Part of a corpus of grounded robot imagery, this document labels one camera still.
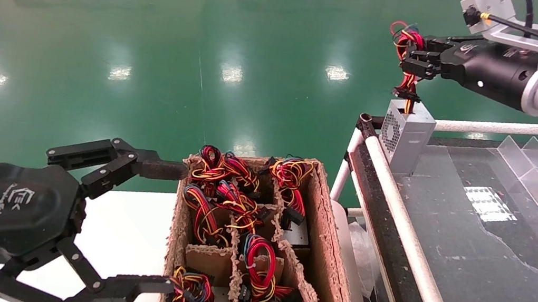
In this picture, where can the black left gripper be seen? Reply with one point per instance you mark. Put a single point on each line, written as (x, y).
(10, 208)

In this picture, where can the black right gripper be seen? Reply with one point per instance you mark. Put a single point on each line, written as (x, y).
(494, 70)

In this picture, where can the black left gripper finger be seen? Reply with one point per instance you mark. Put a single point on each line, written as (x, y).
(159, 168)

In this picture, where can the black pipe corner connector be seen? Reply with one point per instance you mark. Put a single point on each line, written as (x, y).
(366, 125)

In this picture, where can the brown cardboard divider box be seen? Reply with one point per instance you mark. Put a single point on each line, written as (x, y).
(327, 223)

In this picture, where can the clear plastic film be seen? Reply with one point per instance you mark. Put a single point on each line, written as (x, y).
(362, 255)

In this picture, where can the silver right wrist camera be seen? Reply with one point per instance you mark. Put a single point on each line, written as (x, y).
(488, 5)

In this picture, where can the short white frame rail pipe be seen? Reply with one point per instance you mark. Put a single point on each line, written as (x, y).
(507, 128)

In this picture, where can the white frame leg pipe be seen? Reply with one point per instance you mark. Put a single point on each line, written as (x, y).
(345, 176)

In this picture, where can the white low frame crossbar pipe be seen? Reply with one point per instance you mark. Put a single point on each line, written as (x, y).
(356, 212)

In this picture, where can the long white frame rail pipe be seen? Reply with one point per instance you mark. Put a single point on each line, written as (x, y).
(414, 250)

